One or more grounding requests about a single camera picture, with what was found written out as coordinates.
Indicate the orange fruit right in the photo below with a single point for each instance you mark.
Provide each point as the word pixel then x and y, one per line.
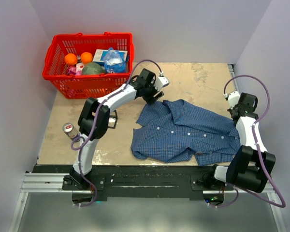
pixel 86 57

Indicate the white blue carton box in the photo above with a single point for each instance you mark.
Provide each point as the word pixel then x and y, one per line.
pixel 100 54

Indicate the blue checkered shirt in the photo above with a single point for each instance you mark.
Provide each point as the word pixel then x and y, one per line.
pixel 176 131

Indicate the red plastic shopping basket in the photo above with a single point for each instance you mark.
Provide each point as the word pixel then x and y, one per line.
pixel 84 86

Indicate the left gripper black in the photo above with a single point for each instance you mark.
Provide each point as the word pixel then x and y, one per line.
pixel 151 99

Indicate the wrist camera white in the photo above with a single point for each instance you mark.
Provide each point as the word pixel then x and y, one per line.
pixel 232 98
pixel 160 82

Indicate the orange fruit left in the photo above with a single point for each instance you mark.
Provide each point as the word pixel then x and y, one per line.
pixel 71 59

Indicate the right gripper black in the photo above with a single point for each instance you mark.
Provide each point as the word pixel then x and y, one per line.
pixel 234 108

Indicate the blue silver drink can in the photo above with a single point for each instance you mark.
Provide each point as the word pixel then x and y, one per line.
pixel 70 130

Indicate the green melon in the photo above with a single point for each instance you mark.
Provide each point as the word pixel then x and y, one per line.
pixel 92 68

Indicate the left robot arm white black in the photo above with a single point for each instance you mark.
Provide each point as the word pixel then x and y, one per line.
pixel 94 122

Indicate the orange fruit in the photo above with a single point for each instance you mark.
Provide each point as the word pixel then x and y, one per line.
pixel 86 57
pixel 71 59

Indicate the pink snack packet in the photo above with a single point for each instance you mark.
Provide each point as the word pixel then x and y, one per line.
pixel 76 70

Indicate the blue plastic bag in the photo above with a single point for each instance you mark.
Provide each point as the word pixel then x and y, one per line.
pixel 114 61

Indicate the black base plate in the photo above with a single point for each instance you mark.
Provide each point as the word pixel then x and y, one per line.
pixel 192 182

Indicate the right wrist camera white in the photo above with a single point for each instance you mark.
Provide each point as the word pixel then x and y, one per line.
pixel 232 98

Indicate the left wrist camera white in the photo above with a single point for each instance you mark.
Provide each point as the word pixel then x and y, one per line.
pixel 160 82

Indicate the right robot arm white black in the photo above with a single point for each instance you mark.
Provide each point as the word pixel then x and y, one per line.
pixel 245 170

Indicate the black folding mirror frame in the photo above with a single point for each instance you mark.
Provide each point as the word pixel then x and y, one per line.
pixel 112 121

